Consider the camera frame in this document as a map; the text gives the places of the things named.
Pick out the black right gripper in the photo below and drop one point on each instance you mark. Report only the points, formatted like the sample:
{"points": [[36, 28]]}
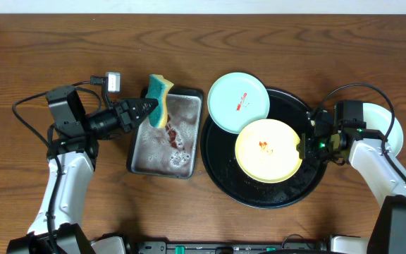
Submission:
{"points": [[305, 147]]}

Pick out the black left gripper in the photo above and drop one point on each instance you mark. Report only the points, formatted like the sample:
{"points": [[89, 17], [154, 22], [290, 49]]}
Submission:
{"points": [[122, 114]]}

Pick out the green yellow sponge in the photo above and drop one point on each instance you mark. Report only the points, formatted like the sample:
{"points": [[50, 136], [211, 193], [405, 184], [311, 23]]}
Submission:
{"points": [[158, 89]]}

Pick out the yellow plate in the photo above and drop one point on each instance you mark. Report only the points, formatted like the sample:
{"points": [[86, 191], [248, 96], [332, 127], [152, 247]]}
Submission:
{"points": [[266, 150]]}

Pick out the mint green plate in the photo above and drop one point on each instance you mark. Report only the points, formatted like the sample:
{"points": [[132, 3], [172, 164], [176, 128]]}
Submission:
{"points": [[378, 118], [236, 100]]}

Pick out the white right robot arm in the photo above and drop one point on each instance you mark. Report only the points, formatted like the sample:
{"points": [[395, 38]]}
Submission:
{"points": [[367, 137]]}

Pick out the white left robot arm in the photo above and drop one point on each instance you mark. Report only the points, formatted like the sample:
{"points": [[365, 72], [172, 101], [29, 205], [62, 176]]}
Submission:
{"points": [[72, 143]]}

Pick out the black rectangular soapy water tray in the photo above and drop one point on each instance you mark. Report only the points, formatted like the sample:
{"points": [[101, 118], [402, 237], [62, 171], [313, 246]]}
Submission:
{"points": [[169, 151]]}

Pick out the round black tray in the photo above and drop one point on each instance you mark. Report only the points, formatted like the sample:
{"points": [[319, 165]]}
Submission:
{"points": [[218, 155]]}

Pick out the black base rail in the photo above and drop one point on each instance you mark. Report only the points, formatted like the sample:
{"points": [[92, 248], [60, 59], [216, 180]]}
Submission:
{"points": [[224, 247]]}

